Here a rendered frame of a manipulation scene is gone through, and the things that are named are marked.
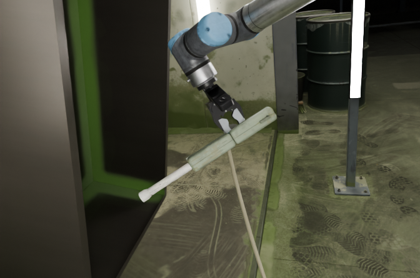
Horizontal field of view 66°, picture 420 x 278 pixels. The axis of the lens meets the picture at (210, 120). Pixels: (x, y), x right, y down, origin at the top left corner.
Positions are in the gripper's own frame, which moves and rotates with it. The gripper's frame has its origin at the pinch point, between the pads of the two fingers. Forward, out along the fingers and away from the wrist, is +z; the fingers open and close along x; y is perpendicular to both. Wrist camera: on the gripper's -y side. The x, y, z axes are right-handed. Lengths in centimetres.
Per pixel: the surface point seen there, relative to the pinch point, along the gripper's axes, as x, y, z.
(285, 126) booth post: -65, 170, 56
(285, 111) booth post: -71, 165, 44
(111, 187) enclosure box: 54, 46, -2
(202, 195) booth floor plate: 26, 104, 44
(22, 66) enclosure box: 34, -36, -42
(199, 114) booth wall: -9, 198, 9
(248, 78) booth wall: -58, 169, 2
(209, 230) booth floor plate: 31, 70, 52
